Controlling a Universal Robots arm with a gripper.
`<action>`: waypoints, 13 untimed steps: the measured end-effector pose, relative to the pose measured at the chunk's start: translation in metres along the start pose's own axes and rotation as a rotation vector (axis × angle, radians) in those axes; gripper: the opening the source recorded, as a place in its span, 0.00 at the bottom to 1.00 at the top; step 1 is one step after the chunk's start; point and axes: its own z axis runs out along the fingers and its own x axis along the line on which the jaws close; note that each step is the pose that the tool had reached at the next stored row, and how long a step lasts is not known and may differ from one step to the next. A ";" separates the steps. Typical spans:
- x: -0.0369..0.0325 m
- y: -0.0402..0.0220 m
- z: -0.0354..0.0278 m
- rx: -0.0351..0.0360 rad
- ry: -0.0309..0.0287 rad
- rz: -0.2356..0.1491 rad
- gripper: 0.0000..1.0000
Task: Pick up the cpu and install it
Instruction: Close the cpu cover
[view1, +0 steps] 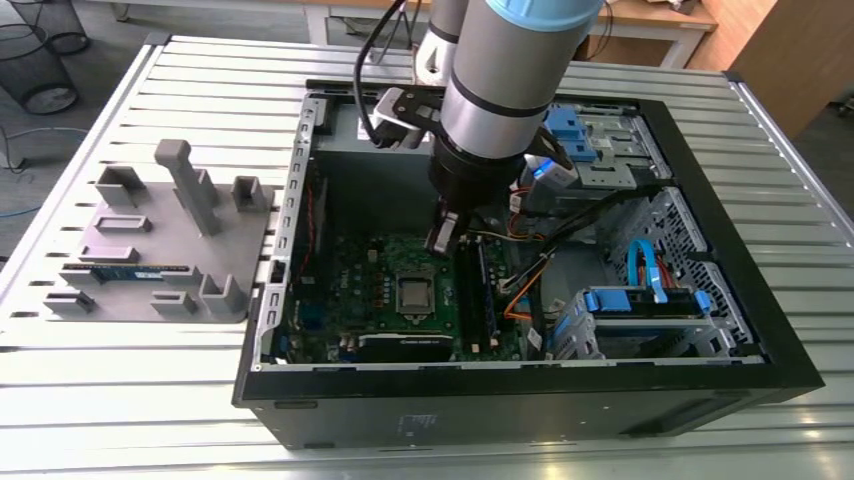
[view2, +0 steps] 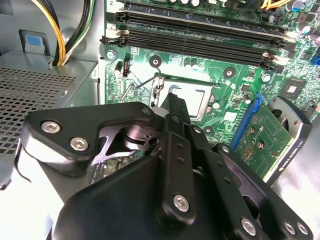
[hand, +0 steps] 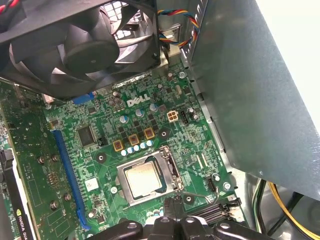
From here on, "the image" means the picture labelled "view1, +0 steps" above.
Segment hard disk in blue carrier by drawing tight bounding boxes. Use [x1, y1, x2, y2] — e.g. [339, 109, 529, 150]
[581, 285, 713, 321]

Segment RAM stick blue label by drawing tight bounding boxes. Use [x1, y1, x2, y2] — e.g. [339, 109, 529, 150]
[59, 263, 195, 283]

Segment black RAM slot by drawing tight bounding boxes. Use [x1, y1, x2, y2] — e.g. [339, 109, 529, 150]
[455, 244, 483, 354]
[473, 233, 502, 349]

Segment coloured power wire bundle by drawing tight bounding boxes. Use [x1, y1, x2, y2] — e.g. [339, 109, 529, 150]
[470, 227, 539, 245]

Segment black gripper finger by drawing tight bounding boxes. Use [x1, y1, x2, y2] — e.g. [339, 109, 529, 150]
[425, 197, 469, 257]

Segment grey metal disk bay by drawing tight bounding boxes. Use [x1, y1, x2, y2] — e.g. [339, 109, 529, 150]
[551, 284, 762, 362]

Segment wooden desk white legs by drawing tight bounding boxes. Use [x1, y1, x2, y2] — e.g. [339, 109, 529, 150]
[303, 0, 721, 70]

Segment orange data wire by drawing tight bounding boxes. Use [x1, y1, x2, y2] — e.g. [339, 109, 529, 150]
[502, 269, 559, 322]

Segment black mesh wastebasket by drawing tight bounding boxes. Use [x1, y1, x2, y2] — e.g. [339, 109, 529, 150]
[0, 22, 80, 117]
[26, 0, 94, 56]

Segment black cable bundle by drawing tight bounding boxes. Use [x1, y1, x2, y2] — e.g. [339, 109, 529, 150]
[498, 182, 669, 294]

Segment green motherboard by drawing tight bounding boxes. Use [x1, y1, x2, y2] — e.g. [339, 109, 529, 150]
[287, 219, 530, 365]

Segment black graphics card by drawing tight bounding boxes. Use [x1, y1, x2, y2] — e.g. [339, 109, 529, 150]
[355, 331, 457, 365]

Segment blue data wire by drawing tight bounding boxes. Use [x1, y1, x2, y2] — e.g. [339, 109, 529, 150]
[626, 238, 670, 305]

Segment black camera cable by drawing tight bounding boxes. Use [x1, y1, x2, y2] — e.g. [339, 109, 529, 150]
[351, 0, 429, 149]

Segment wooden cabinet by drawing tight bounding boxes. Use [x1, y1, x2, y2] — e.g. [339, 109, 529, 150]
[727, 0, 854, 142]

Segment silver CPU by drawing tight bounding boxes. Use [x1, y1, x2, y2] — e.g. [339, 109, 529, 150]
[402, 279, 437, 308]

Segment black PC case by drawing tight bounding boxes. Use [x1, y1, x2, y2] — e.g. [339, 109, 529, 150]
[230, 77, 828, 451]

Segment metal socket cover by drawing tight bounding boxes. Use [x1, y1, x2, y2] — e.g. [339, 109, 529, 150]
[394, 271, 447, 320]

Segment grey power supply unit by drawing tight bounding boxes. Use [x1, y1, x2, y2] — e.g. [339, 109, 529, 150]
[311, 102, 437, 224]

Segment grey parts rack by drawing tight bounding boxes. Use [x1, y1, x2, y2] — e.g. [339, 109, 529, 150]
[42, 138, 283, 326]

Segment blue plastic disk carrier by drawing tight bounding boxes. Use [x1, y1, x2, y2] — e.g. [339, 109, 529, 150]
[563, 135, 601, 163]
[543, 108, 590, 141]

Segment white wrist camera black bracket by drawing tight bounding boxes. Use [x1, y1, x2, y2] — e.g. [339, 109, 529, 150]
[370, 85, 446, 150]

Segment CPU socket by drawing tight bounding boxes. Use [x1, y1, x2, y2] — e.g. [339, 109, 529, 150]
[393, 270, 449, 321]

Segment grey metal drive cage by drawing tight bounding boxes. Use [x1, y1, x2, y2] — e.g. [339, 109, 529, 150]
[553, 104, 677, 220]

